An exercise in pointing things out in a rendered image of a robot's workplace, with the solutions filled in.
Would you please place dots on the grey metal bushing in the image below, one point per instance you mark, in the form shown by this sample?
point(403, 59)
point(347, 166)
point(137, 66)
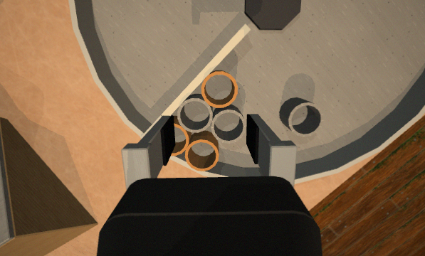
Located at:
point(229, 136)
point(311, 124)
point(190, 125)

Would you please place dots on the bronze bushing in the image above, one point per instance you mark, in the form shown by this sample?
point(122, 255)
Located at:
point(224, 102)
point(180, 147)
point(202, 163)

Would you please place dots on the grey round turning table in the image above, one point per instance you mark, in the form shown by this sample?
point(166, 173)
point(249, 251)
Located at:
point(361, 61)

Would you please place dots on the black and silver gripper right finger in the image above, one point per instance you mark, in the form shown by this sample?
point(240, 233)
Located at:
point(274, 157)

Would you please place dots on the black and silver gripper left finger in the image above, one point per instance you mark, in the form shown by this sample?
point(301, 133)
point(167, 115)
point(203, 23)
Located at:
point(146, 158)

